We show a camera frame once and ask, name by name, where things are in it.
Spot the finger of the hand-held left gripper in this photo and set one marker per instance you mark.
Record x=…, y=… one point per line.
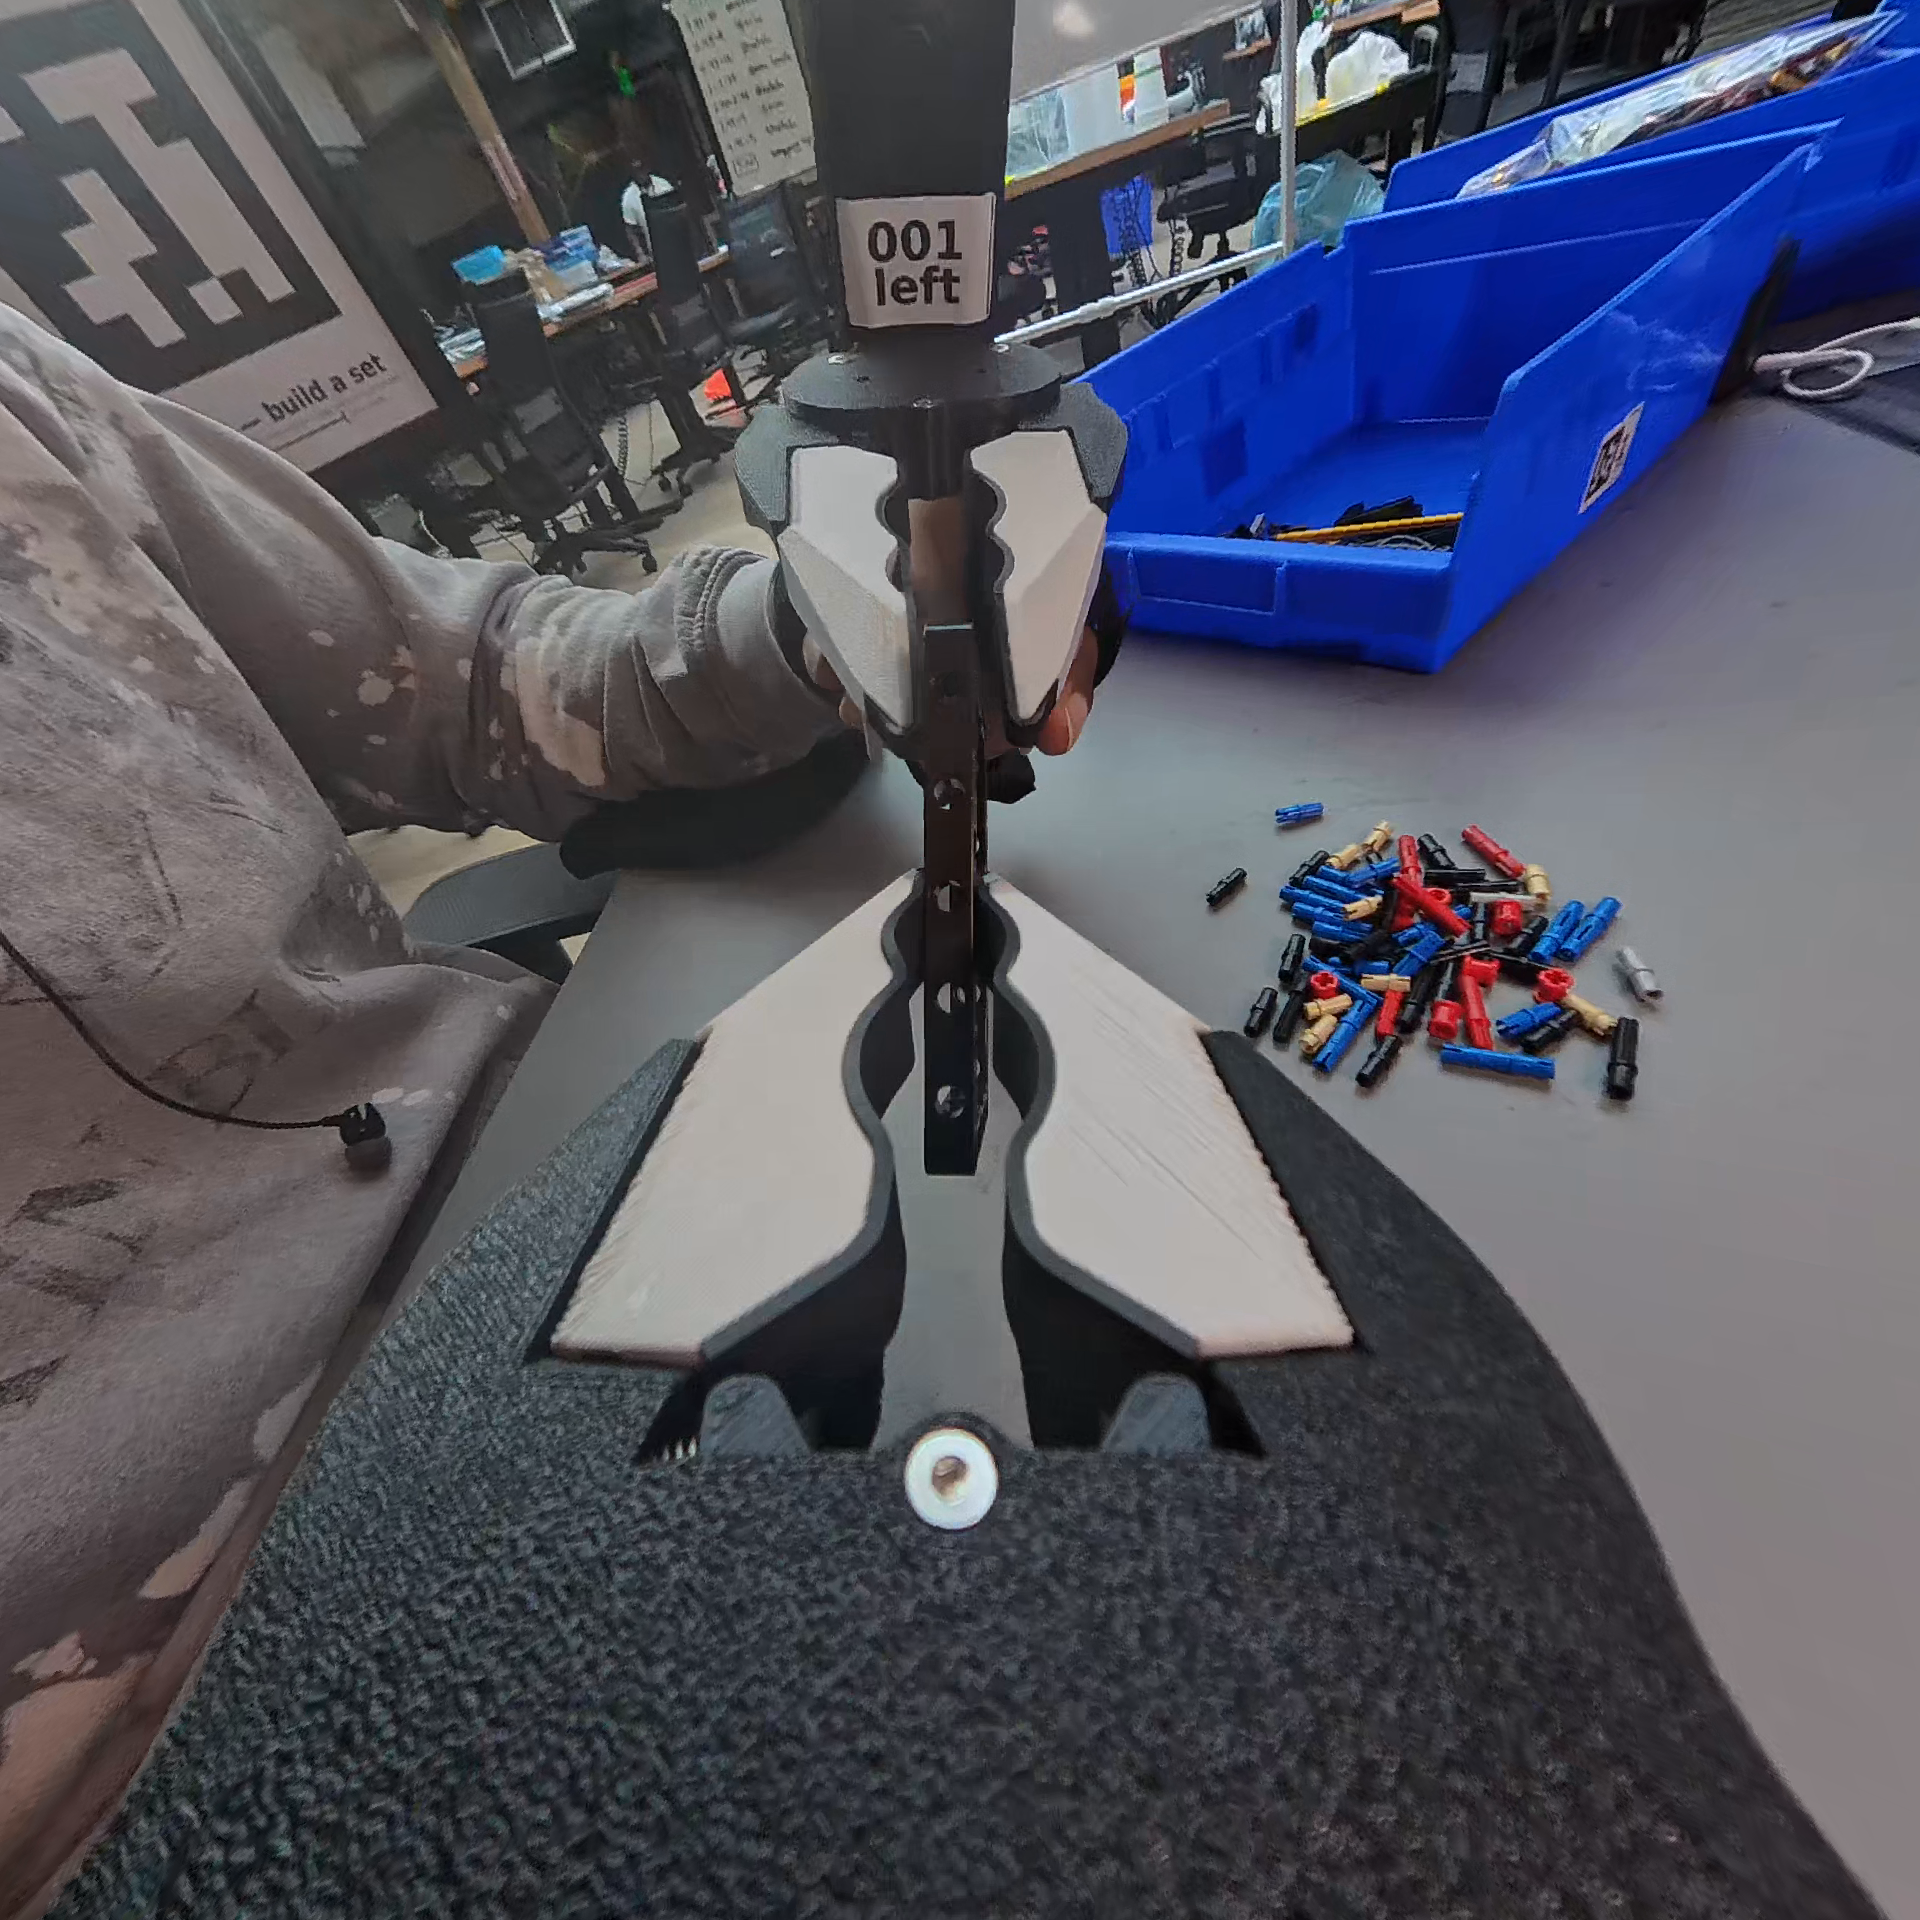
x=839, y=569
x=1048, y=556

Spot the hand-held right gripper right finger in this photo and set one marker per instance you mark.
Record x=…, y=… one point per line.
x=1169, y=1188

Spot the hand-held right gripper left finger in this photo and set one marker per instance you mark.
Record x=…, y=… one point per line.
x=734, y=1188

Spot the black building frame assembly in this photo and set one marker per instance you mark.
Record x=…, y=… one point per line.
x=952, y=1049

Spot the pile of small connector pins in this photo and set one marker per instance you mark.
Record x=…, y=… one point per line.
x=1441, y=945

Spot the person's left forearm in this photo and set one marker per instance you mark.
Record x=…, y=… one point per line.
x=597, y=692

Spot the grey desk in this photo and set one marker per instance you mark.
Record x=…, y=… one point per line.
x=1499, y=1276

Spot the person's left hand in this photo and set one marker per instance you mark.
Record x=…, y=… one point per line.
x=1063, y=729

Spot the black office chair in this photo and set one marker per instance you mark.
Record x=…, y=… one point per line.
x=539, y=406
x=682, y=331
x=766, y=255

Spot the black chair armrest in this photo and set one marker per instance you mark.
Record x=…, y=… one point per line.
x=707, y=812

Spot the heap of building parts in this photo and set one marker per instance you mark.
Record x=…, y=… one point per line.
x=1350, y=525

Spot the blue plastic bin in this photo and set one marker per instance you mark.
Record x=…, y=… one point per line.
x=1350, y=376
x=1858, y=182

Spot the teal plastic bag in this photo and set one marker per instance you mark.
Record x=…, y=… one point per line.
x=1321, y=195

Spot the white marker sign board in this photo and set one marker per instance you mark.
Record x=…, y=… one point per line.
x=300, y=226

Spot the person's torso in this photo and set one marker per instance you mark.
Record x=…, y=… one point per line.
x=151, y=901

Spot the clear bag of parts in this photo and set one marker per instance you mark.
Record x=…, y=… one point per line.
x=1649, y=105

